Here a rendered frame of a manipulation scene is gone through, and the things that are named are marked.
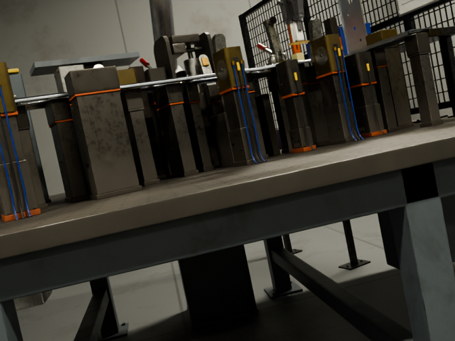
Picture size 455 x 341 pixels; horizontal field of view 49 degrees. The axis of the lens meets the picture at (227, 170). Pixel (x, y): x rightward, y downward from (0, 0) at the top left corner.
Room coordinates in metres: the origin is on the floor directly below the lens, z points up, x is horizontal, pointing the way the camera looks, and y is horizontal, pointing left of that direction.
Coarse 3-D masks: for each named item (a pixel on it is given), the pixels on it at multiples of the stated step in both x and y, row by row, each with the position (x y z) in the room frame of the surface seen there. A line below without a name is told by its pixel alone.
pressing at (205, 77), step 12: (300, 60) 1.71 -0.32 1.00; (252, 72) 1.76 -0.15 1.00; (264, 72) 1.84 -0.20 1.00; (132, 84) 1.45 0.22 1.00; (144, 84) 1.47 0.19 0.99; (156, 84) 1.57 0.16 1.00; (180, 84) 1.69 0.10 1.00; (36, 96) 1.33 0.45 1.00; (48, 96) 1.35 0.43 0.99; (60, 96) 1.43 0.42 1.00; (36, 108) 1.51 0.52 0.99
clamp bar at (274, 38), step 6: (270, 18) 1.96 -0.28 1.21; (264, 24) 1.99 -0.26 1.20; (270, 24) 1.99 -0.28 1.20; (270, 30) 1.97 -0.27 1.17; (276, 30) 1.98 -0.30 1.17; (270, 36) 1.97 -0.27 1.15; (276, 36) 1.98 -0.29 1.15; (270, 42) 1.97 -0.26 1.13; (276, 42) 1.98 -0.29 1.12; (276, 48) 1.98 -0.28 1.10; (276, 54) 1.96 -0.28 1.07; (282, 54) 1.97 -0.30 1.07
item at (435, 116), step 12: (408, 36) 1.57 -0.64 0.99; (420, 36) 1.55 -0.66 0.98; (408, 48) 1.58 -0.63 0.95; (420, 48) 1.55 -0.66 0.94; (420, 60) 1.55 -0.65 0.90; (420, 72) 1.56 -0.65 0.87; (420, 84) 1.57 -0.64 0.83; (432, 84) 1.57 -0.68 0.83; (420, 96) 1.57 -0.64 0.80; (432, 96) 1.56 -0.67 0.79; (420, 108) 1.58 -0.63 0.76; (432, 108) 1.56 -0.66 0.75; (432, 120) 1.55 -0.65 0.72
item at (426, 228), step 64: (320, 192) 0.96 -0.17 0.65; (384, 192) 0.98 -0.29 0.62; (448, 192) 1.00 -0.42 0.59; (64, 256) 0.89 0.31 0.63; (128, 256) 0.90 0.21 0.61; (192, 256) 0.93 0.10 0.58; (448, 256) 0.99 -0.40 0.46; (0, 320) 0.87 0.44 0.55; (384, 320) 1.31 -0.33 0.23; (448, 320) 0.99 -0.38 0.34
